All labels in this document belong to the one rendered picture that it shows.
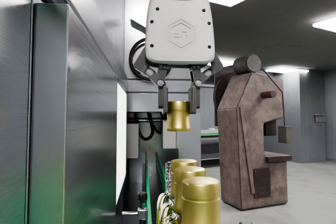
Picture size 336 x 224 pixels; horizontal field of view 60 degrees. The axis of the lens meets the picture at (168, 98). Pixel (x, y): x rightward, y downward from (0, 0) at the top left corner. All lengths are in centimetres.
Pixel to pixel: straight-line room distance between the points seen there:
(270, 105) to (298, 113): 475
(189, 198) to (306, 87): 958
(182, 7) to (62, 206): 30
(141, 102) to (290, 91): 851
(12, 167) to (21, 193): 3
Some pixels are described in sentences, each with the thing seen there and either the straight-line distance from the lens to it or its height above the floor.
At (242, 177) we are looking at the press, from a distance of 455.
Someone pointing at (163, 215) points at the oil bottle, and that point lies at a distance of 44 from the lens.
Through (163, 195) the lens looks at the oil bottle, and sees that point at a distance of 50.
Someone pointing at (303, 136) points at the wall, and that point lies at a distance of 961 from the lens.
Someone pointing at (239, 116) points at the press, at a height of 139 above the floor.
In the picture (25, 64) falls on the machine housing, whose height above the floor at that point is 143.
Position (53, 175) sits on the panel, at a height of 134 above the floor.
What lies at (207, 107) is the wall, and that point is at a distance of 952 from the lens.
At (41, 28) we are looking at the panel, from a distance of 29.
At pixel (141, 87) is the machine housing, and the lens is 142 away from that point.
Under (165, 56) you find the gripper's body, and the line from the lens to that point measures 41.
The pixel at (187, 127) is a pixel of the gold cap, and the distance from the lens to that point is 43.
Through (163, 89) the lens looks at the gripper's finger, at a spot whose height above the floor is 143.
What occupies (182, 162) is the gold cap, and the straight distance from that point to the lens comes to 37.
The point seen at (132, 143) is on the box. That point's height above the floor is 125.
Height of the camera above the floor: 139
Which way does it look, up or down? 4 degrees up
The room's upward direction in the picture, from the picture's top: straight up
